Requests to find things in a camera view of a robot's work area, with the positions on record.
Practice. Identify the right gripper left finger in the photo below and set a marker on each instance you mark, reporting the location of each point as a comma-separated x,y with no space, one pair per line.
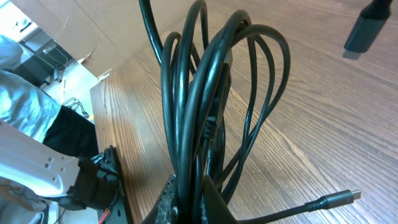
165,210

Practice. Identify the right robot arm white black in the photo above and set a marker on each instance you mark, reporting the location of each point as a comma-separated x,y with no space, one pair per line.
95,183

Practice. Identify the person in grey shirt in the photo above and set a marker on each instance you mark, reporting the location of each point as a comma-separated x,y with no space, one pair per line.
36,114

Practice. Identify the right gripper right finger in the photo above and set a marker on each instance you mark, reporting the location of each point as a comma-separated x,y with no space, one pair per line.
213,208

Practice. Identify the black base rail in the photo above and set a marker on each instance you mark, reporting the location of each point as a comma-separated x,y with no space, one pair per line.
110,170

